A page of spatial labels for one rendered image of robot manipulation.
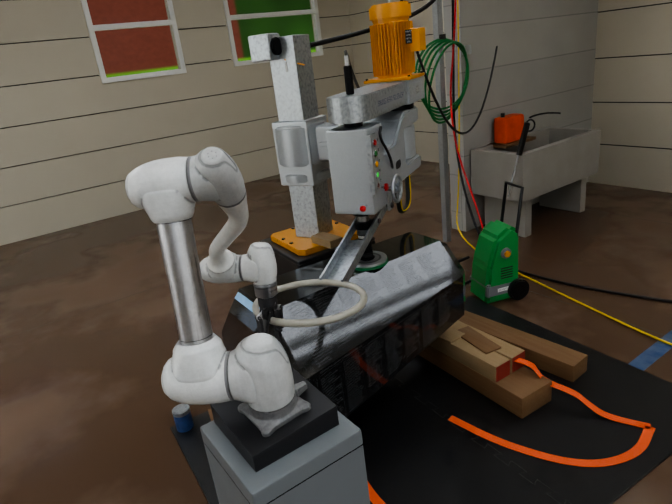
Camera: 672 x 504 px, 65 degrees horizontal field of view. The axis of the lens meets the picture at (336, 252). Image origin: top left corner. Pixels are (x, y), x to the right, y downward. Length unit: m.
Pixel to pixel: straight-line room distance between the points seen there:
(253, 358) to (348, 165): 1.26
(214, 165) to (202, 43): 7.49
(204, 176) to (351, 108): 1.14
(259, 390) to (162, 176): 0.69
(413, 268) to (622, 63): 4.79
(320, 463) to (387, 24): 2.27
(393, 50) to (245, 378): 2.08
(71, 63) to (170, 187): 6.90
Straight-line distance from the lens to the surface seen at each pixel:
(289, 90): 3.38
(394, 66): 3.12
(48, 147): 8.33
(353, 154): 2.54
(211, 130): 8.93
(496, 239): 4.05
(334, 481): 1.82
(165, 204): 1.55
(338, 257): 2.59
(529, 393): 3.04
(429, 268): 2.91
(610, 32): 7.19
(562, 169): 5.72
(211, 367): 1.66
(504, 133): 5.67
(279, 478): 1.68
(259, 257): 1.96
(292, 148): 3.35
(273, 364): 1.62
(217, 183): 1.51
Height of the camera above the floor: 1.94
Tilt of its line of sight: 21 degrees down
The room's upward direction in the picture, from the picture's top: 7 degrees counter-clockwise
